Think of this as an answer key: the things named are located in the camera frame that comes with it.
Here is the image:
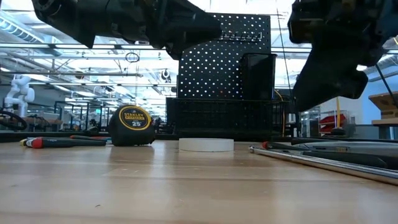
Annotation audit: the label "yellow black Stanley tape measure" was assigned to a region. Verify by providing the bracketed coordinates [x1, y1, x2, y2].
[108, 105, 156, 147]

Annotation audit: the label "black ceiling cable reel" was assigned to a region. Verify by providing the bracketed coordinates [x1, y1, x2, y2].
[160, 68, 172, 84]

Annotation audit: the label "grey utility knife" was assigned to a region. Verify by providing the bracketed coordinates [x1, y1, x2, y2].
[294, 141, 398, 158]

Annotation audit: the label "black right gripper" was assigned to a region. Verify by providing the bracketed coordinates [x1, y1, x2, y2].
[287, 0, 385, 112]

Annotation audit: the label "black screwdriver red cap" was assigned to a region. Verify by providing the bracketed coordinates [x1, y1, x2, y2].
[26, 137, 107, 149]
[262, 141, 312, 152]

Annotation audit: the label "black plastic pegboard bin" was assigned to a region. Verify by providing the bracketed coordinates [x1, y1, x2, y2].
[239, 52, 277, 101]

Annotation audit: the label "light wooden bench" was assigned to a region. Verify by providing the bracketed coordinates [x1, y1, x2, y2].
[368, 91, 398, 126]

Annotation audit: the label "black metal pegboard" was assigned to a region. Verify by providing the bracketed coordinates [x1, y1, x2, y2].
[177, 11, 272, 100]

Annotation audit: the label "metal hook rail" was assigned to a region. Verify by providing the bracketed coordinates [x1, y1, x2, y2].
[222, 30, 263, 43]

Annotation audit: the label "yellow hanging cord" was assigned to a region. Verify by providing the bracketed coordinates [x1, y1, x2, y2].
[335, 96, 341, 129]

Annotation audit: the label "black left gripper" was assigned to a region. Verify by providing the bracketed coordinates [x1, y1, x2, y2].
[157, 0, 222, 60]

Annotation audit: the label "black hose coil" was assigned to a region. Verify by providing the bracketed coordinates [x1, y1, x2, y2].
[0, 110, 28, 131]

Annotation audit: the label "white tape roll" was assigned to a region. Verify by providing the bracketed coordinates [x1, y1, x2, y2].
[178, 138, 235, 153]

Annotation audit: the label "small black red screwdriver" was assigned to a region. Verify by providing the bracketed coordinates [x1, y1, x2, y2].
[68, 134, 112, 141]

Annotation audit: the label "chrome telescoping rod tool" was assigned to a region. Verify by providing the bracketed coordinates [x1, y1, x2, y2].
[248, 145, 398, 187]

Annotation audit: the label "black metal rack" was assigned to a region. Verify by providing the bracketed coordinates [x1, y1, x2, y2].
[54, 100, 110, 131]

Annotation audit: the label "thick black hanging cable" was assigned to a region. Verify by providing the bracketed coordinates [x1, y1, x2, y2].
[374, 63, 398, 108]

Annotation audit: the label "red storage bins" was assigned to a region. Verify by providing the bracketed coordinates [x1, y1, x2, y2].
[318, 113, 348, 134]

